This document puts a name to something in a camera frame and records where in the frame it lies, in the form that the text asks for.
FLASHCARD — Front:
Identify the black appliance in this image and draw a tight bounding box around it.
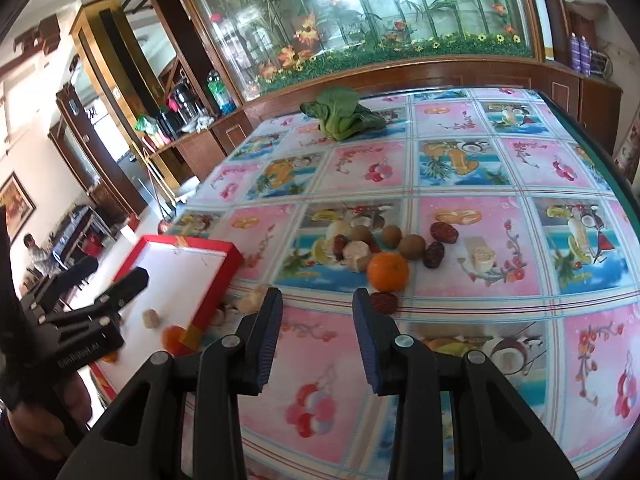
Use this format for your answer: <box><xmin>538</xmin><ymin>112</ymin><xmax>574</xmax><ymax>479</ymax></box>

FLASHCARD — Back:
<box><xmin>156</xmin><ymin>107</ymin><xmax>183</xmax><ymax>141</ymax></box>

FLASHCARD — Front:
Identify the framed wall picture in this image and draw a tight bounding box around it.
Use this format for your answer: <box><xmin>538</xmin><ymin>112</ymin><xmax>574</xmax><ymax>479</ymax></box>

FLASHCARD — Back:
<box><xmin>0</xmin><ymin>172</ymin><xmax>37</xmax><ymax>242</ymax></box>

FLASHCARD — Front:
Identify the long wooden cabinet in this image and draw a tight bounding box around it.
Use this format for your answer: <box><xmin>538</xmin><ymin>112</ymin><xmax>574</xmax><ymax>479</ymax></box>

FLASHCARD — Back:
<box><xmin>177</xmin><ymin>57</ymin><xmax>623</xmax><ymax>183</ymax></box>

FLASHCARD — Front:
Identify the fruit print tablecloth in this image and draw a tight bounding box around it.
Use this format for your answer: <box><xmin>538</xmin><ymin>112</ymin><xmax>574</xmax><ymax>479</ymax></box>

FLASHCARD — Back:
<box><xmin>165</xmin><ymin>87</ymin><xmax>640</xmax><ymax>480</ymax></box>

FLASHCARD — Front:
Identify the beige walnut cookie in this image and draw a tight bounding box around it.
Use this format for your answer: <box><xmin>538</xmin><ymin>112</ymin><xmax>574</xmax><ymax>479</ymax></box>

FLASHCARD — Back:
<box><xmin>343</xmin><ymin>241</ymin><xmax>373</xmax><ymax>273</ymax></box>

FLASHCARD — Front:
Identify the yellow broom handle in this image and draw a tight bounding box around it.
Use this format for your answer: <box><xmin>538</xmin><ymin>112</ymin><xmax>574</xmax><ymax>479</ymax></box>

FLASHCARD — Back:
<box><xmin>142</xmin><ymin>152</ymin><xmax>173</xmax><ymax>221</ymax></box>

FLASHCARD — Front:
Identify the glass display with artificial flowers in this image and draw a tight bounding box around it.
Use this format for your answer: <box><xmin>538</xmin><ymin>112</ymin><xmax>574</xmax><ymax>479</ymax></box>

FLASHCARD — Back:
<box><xmin>165</xmin><ymin>0</ymin><xmax>546</xmax><ymax>106</ymax></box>

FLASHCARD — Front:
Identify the person's left hand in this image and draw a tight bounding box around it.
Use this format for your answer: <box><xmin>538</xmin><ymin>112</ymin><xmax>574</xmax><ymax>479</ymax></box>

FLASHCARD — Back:
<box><xmin>0</xmin><ymin>372</ymin><xmax>94</xmax><ymax>463</ymax></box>

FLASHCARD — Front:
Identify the green plastic bottle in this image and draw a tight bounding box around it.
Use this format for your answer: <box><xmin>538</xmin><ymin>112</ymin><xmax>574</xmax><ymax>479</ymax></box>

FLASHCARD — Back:
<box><xmin>207</xmin><ymin>71</ymin><xmax>237</xmax><ymax>113</ymax></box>

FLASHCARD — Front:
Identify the tall wooden door frame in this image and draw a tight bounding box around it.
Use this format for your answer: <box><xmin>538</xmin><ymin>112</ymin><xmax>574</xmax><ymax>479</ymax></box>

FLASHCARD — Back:
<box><xmin>70</xmin><ymin>5</ymin><xmax>168</xmax><ymax>213</ymax></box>

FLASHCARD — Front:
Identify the red-rimmed white tray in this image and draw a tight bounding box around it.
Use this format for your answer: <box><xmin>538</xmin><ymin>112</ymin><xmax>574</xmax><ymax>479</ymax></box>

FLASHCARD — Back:
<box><xmin>67</xmin><ymin>234</ymin><xmax>246</xmax><ymax>406</ymax></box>

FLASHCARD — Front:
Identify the dark metal frame table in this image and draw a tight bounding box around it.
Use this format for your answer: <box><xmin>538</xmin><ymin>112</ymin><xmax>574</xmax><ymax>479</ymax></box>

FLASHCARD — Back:
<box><xmin>50</xmin><ymin>205</ymin><xmax>110</xmax><ymax>272</ymax></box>

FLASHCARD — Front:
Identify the green broccoli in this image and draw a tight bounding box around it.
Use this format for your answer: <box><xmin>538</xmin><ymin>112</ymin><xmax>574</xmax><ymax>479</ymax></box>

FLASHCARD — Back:
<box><xmin>300</xmin><ymin>86</ymin><xmax>388</xmax><ymax>142</ymax></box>

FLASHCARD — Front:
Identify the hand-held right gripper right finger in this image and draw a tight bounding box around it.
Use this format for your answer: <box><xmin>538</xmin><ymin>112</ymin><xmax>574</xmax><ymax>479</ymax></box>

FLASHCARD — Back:
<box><xmin>352</xmin><ymin>287</ymin><xmax>581</xmax><ymax>480</ymax></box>

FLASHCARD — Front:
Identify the black kettle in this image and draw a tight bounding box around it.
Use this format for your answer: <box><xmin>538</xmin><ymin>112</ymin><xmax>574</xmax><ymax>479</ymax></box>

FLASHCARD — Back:
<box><xmin>170</xmin><ymin>85</ymin><xmax>202</xmax><ymax>122</ymax></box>

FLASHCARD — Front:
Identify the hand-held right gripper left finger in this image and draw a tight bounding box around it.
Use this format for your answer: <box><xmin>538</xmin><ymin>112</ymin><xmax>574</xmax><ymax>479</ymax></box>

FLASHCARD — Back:
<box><xmin>56</xmin><ymin>287</ymin><xmax>284</xmax><ymax>480</ymax></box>

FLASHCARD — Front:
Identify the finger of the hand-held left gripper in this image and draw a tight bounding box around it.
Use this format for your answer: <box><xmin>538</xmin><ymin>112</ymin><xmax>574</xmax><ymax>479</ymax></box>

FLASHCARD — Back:
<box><xmin>37</xmin><ymin>267</ymin><xmax>150</xmax><ymax>322</ymax></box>
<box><xmin>19</xmin><ymin>256</ymin><xmax>100</xmax><ymax>306</ymax></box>

